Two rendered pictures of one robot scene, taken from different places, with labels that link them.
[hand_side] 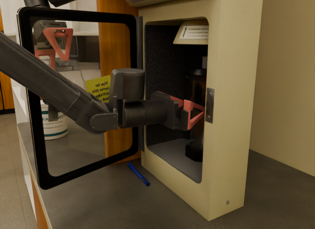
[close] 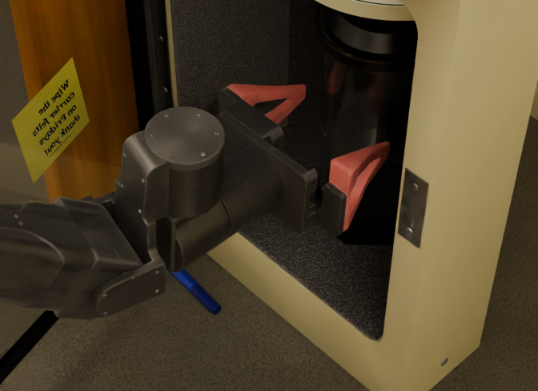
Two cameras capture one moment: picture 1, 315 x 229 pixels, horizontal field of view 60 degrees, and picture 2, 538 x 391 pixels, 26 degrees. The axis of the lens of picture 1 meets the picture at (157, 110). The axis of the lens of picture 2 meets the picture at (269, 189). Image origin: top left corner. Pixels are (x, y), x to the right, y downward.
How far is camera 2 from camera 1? 0.51 m
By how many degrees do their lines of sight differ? 33
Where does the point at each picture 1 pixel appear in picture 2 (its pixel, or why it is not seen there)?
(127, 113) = (184, 246)
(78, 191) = (25, 370)
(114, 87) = (146, 200)
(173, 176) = (292, 295)
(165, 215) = not seen: outside the picture
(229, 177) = (451, 319)
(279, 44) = not seen: outside the picture
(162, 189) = (260, 319)
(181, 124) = (323, 217)
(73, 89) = (46, 253)
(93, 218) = not seen: outside the picture
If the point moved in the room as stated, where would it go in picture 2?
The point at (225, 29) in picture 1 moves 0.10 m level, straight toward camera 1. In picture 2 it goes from (465, 55) to (482, 166)
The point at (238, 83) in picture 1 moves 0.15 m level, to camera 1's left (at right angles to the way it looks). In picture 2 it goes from (488, 139) to (287, 171)
